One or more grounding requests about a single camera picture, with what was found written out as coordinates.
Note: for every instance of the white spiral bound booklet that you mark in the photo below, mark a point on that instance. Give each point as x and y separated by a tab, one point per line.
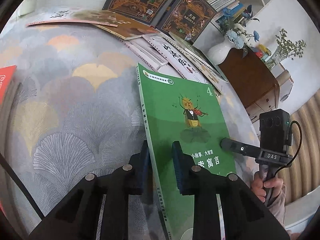
147	53

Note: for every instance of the brown cover book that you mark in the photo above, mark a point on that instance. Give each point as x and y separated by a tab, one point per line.
127	28

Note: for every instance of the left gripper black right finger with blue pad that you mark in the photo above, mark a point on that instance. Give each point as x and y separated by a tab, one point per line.
223	205

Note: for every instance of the pink sleeved forearm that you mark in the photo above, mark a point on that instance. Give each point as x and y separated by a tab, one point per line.
277	208

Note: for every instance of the dark ornate encyclopedia right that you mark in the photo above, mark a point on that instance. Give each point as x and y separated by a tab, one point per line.
187	19

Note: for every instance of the white bookshelf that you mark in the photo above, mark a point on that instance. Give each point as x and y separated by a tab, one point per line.
212	36

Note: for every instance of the patterned fan motif tablecloth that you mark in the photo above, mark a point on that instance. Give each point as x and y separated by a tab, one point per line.
77	110

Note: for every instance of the blue and white flowers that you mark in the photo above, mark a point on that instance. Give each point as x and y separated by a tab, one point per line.
236	32

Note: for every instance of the white calligraphy cover book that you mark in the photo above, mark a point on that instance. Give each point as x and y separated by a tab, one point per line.
186	65

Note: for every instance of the white pink edged book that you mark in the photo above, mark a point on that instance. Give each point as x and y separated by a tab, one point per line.
100	17

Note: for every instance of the dark brown wooden cabinet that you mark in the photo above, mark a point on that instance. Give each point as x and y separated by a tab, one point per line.
251	79

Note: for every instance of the glass vase dried sprigs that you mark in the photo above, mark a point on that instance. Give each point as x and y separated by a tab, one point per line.
286	49

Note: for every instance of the black camera box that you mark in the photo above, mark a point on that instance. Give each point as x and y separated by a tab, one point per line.
274	130

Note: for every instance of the beige ribbed radiator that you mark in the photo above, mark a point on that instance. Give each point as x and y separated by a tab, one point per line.
303	176

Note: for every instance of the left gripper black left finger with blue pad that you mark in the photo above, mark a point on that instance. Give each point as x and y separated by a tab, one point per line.
97	207

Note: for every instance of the green paperback book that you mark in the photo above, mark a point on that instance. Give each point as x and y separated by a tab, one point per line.
176	109

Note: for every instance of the red paperback book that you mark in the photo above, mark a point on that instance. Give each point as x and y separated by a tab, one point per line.
7	74

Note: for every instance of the white ceramic vase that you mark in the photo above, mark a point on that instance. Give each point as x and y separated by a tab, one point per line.
218	53

